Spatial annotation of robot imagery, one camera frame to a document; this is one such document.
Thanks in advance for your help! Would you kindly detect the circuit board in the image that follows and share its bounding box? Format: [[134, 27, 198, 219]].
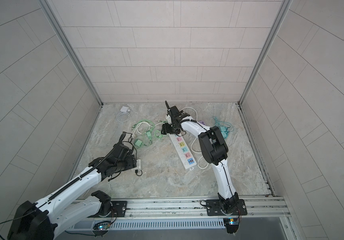
[[223, 218, 240, 234], [93, 221, 111, 231]]

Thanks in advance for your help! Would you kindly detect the teal charger upper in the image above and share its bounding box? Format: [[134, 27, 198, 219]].
[[220, 126, 229, 134]]

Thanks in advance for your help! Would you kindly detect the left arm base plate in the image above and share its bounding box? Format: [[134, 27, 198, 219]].
[[90, 201, 128, 218]]

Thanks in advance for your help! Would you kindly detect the left circuit board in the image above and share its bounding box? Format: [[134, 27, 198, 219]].
[[93, 221, 111, 231]]

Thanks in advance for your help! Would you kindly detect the thin black cable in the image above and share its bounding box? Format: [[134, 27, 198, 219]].
[[120, 131, 143, 177]]

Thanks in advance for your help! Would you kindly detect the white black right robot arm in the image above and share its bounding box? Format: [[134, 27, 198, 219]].
[[161, 102, 241, 215]]

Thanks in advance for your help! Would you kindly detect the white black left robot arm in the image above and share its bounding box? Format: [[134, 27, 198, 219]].
[[7, 132, 137, 240]]

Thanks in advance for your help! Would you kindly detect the teal cable bundle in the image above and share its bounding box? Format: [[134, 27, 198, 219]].
[[212, 116, 235, 140]]

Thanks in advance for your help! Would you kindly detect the light green cube charger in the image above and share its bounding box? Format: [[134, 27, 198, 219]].
[[134, 139, 144, 148]]

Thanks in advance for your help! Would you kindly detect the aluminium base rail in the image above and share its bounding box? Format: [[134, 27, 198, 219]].
[[38, 195, 291, 222]]

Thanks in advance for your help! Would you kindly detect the light green cable bundle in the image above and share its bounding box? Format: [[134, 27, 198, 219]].
[[131, 119, 165, 147]]

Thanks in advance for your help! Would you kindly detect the light green charger block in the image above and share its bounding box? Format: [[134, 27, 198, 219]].
[[146, 131, 152, 141]]

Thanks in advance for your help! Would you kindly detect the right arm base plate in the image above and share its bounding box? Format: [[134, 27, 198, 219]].
[[204, 199, 248, 216]]

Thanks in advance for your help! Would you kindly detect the white square charger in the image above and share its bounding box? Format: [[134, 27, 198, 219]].
[[121, 106, 130, 113]]

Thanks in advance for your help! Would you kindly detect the white multicolour power strip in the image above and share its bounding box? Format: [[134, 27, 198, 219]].
[[168, 134, 197, 171]]

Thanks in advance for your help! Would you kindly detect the right circuit board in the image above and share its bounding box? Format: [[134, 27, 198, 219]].
[[223, 218, 240, 234]]

